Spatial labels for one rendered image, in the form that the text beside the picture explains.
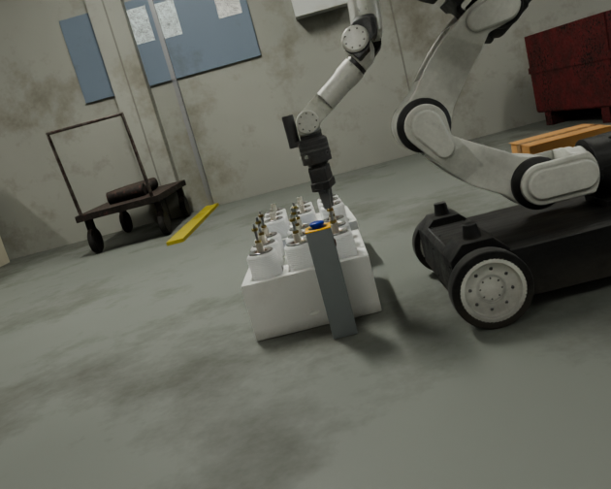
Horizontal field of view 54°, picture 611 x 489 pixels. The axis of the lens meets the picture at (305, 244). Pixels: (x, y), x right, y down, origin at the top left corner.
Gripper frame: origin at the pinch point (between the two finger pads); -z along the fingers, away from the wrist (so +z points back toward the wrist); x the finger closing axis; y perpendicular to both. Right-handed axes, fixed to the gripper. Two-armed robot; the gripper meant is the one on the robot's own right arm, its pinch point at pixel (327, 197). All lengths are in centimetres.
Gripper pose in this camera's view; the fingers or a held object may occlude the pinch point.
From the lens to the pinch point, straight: 179.4
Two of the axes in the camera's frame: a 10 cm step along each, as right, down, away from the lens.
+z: -2.6, -9.4, -2.1
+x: 2.3, -2.7, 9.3
